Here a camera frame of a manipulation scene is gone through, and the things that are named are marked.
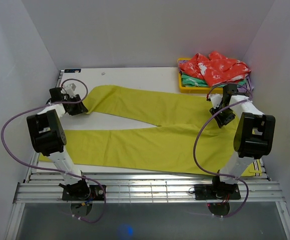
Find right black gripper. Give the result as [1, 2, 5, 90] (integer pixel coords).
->
[209, 102, 235, 129]

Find yellow plastic tray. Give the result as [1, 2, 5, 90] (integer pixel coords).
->
[177, 58, 222, 94]

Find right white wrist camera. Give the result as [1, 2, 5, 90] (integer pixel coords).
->
[207, 94, 222, 109]

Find green folded garment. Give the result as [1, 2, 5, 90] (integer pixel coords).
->
[180, 73, 252, 89]

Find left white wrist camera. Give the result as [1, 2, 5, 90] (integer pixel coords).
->
[61, 83, 76, 98]

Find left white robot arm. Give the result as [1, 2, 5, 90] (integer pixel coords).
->
[27, 83, 91, 200]

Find blue label sticker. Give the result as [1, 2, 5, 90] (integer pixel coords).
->
[64, 68, 81, 73]

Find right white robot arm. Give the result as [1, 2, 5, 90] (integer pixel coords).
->
[209, 84, 275, 199]

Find red white patterned garment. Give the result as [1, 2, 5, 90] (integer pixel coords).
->
[178, 51, 251, 87]

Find yellow-green trousers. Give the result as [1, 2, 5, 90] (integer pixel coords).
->
[38, 84, 262, 178]

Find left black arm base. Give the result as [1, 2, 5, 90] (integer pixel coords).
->
[61, 184, 106, 201]

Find purple striped garment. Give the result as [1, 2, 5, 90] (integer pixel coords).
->
[177, 58, 253, 94]

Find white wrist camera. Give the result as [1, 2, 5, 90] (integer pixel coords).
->
[207, 94, 222, 109]
[61, 83, 76, 98]

